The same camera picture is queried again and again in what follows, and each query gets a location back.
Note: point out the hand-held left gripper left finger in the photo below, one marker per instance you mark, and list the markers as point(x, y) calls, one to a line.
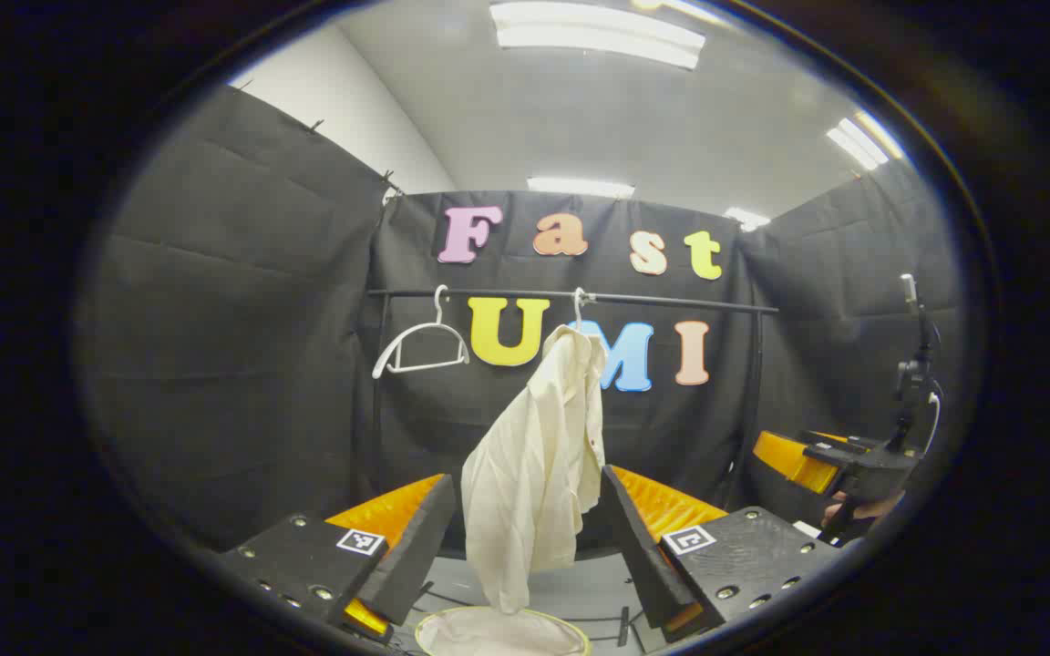
point(416, 547)

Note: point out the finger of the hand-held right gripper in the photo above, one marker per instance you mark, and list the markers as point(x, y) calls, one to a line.
point(844, 441)
point(789, 458)

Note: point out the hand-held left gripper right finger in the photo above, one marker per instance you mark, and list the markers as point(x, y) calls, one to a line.
point(639, 556)

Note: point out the white mesh laundry hamper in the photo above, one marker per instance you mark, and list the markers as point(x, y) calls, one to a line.
point(498, 634)

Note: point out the cream shirt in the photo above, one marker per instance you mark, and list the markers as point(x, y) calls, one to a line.
point(534, 456)

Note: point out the white plastic hanger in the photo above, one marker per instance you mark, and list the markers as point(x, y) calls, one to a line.
point(440, 314)
point(580, 314)

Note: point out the white sheet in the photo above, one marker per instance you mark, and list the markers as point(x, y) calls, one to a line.
point(808, 528)

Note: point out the large ceiling light panel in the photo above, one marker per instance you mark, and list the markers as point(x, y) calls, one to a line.
point(598, 35)

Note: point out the black clothes rail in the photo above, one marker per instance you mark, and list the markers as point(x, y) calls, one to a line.
point(671, 302)

